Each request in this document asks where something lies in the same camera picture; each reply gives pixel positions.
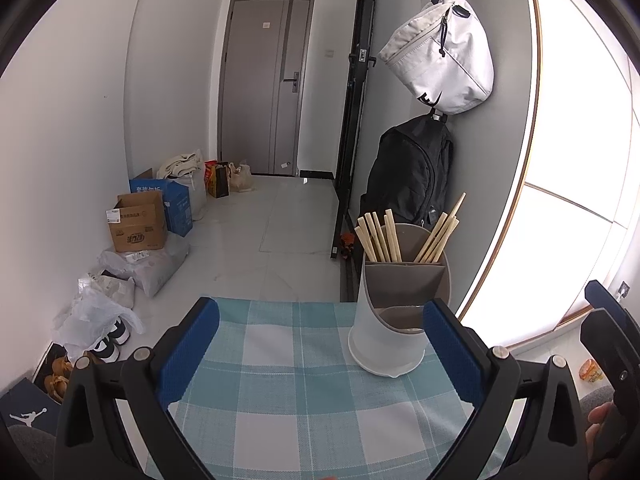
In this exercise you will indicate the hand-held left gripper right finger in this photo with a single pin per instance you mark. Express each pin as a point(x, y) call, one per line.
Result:
point(452, 355)

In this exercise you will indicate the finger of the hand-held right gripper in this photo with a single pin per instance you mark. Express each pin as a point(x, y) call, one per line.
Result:
point(612, 345)
point(602, 297)

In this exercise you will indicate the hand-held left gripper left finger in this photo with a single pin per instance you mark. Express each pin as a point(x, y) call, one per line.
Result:
point(190, 350)

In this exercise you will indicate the white grey utensil holder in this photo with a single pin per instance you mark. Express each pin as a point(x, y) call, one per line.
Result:
point(385, 345)

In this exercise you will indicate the white shoulder bag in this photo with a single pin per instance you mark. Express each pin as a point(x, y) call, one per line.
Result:
point(440, 60)

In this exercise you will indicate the person's right hand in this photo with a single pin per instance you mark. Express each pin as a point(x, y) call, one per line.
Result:
point(597, 430)

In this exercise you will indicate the small orange translucent object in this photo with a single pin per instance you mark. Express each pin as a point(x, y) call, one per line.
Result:
point(592, 370)

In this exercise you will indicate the black white sneaker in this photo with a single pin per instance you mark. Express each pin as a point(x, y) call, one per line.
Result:
point(106, 350)
point(120, 332)

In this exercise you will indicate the grey plastic parcel bag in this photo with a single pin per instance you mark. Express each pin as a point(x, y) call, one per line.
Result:
point(160, 265)

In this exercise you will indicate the white grey parcel bag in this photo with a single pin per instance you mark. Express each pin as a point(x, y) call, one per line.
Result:
point(115, 290)

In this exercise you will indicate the clear plastic bag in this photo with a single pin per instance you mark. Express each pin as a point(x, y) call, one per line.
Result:
point(95, 315)

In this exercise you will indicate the teal checked tablecloth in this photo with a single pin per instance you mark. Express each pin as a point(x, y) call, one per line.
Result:
point(300, 385)

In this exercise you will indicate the brown suede shoe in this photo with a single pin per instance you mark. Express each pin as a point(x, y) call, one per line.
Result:
point(57, 387)
point(62, 365)

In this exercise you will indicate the brown cardboard box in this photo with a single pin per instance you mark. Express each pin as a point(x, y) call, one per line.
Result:
point(140, 230)

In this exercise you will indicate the blue cardboard box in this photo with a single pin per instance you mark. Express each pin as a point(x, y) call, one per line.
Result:
point(180, 210)

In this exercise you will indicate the small orange black object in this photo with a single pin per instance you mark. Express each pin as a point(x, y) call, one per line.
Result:
point(347, 246)

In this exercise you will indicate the white plastic bag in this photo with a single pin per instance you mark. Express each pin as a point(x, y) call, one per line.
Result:
point(198, 195)

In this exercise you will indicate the large bright window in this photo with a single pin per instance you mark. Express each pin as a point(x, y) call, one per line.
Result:
point(575, 135)

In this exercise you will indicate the black yellow paper bag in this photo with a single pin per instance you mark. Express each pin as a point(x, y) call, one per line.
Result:
point(220, 182)

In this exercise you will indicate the navy shoebox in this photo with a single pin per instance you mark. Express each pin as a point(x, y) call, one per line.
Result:
point(30, 410)

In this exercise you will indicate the red packet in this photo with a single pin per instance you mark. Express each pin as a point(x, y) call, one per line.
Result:
point(209, 175)

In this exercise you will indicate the beige shopping bag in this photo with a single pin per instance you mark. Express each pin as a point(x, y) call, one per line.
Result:
point(241, 177)

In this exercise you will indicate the cream folded cloth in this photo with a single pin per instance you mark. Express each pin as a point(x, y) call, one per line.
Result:
point(180, 166)

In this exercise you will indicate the black backpack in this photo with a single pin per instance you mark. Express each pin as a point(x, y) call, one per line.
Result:
point(405, 175)

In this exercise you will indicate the person's grey trouser leg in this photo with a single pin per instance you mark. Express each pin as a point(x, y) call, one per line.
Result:
point(25, 455)

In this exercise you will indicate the grey entrance door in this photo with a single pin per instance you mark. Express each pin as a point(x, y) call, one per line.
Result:
point(260, 100)

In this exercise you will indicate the metal wall hook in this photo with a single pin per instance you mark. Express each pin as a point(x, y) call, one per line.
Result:
point(438, 116)

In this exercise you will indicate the black metal door frame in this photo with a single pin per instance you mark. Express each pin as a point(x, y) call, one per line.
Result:
point(357, 110)

